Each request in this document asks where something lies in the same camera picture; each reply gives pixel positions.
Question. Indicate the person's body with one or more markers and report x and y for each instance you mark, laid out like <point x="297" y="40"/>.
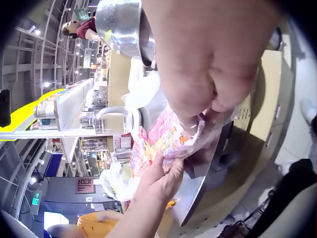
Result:
<point x="89" y="225"/>

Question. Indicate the white plastic scoop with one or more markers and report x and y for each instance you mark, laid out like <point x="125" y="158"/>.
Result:
<point x="111" y="111"/>

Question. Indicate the brown wall sign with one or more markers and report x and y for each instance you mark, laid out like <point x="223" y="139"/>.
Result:
<point x="85" y="186"/>

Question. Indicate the person's legs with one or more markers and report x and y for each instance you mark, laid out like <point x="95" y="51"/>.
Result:
<point x="294" y="193"/>

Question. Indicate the steel counter plate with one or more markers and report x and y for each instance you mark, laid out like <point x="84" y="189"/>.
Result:
<point x="195" y="193"/>

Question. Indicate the pink printed snack packet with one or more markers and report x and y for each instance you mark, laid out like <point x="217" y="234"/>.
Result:
<point x="168" y="138"/>

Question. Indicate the green exit sign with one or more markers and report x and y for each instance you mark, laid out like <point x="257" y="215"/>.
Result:
<point x="36" y="202"/>

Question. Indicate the clear bag with yellow print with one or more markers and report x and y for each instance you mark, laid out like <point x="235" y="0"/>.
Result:
<point x="116" y="178"/>

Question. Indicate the person's right fingers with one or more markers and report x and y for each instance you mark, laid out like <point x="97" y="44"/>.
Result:
<point x="193" y="104"/>

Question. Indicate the full shop shelf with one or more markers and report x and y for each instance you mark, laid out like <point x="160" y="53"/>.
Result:
<point x="71" y="104"/>

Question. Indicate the person's left hand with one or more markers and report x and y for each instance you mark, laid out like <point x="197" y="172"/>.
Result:
<point x="161" y="183"/>

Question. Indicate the steel weighing bowl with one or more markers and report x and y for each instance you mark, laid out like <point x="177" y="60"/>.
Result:
<point x="116" y="24"/>

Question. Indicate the white plastic bags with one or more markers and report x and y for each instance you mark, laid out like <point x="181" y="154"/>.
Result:
<point x="141" y="86"/>

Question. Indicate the light wooden counter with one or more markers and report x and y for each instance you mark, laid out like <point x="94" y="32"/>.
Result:
<point x="267" y="99"/>

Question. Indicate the person's right hand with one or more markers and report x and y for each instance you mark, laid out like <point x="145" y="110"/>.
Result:
<point x="198" y="49"/>

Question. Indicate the person's left fingers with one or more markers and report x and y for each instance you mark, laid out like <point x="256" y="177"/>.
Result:
<point x="171" y="168"/>

